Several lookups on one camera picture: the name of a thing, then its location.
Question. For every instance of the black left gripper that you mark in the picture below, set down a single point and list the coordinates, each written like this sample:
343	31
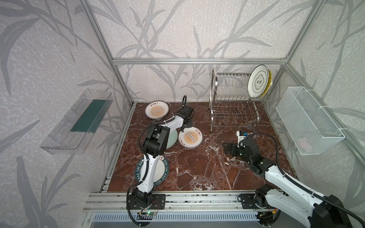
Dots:
190	120

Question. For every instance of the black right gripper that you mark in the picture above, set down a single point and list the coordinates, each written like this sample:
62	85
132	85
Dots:
234	147

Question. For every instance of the small orange sunburst plate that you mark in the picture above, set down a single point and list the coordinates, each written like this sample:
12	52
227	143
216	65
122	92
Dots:
190	137

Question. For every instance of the green flower plate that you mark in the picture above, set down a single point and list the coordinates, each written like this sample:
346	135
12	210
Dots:
172	139

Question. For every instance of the white plate green rim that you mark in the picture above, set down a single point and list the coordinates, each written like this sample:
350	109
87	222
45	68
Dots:
258	81

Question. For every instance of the yellow woven bamboo plate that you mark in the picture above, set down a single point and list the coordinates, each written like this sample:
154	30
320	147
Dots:
269	84

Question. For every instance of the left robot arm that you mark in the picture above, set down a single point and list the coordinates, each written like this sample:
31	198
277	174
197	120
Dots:
152	142

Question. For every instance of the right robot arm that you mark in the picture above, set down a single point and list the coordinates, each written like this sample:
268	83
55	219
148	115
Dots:
285	193

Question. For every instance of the stainless steel dish rack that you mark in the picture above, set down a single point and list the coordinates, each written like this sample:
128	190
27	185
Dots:
230	103

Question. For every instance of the large orange sunburst plate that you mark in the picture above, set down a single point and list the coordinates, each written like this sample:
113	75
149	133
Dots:
157	110

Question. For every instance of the white plate dark lettered rim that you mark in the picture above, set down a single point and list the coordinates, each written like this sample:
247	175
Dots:
161	172

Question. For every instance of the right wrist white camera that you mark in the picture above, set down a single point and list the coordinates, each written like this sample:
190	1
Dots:
241	135

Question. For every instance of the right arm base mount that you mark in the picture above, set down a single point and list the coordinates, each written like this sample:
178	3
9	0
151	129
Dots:
255	200

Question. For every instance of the white wire mesh basket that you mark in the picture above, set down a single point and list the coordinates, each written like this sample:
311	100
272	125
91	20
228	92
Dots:
310	126

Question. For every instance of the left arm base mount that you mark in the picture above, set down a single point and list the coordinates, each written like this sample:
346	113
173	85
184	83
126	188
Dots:
154	201

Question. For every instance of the clear plastic wall shelf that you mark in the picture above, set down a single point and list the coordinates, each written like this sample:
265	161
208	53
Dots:
76	129

